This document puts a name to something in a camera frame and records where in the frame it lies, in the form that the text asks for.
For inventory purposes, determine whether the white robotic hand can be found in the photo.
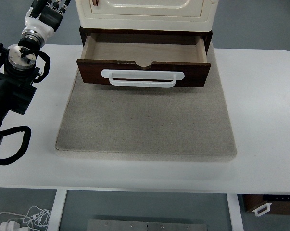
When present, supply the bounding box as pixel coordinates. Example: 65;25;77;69
24;0;71;38

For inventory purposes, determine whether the dark wooden drawer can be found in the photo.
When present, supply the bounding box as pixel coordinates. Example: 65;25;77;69
77;36;211;87

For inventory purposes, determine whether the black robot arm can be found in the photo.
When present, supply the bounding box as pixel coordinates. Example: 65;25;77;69
0;0;70;166

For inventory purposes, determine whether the grey fabric pad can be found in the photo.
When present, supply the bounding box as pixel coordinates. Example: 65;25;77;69
55;47;237;162

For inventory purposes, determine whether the white table leg left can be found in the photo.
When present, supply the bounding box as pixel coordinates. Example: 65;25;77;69
47;189;67;231

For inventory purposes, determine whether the white table leg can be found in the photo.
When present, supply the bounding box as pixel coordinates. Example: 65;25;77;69
47;189;67;231
227;193;244;231

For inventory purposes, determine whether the white power adapter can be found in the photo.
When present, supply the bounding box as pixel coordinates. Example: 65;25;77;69
0;221;20;231

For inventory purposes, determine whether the white table leg right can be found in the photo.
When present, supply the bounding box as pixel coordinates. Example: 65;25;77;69
227;193;244;231

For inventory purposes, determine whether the white drawer handle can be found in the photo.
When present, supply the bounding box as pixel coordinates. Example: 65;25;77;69
101;69;185;88

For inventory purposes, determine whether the white cable on floor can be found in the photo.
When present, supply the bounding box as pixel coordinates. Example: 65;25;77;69
0;205;52;231

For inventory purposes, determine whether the brown box with white handle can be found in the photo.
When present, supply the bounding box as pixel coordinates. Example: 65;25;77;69
242;194;290;217

